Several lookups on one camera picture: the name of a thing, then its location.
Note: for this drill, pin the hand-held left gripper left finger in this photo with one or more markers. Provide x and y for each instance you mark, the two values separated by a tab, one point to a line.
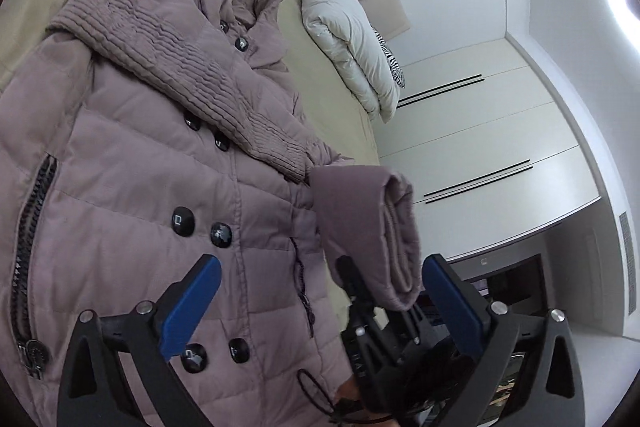
192	307

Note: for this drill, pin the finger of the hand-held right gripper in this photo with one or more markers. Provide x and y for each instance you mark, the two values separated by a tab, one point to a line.
356	289
417	329

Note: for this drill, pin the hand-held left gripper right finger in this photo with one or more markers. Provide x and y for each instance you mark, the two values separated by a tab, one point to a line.
455	307

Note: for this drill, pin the mauve puffer jacket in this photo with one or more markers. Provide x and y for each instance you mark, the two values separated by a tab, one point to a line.
125	157

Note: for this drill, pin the person's right hand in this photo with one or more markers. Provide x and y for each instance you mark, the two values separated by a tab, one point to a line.
346	391

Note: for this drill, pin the white wardrobe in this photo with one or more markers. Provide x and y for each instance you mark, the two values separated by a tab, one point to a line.
475	122

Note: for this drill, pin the bed with beige cover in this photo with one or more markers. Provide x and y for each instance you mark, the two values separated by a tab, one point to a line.
320	72

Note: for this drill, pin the zebra print pillow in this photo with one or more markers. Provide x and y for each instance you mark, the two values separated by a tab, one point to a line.
392	62

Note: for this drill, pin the white folded duvet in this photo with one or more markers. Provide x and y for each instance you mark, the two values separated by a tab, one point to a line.
340	32

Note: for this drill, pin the white wall vent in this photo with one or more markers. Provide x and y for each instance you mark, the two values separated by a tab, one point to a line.
628	252

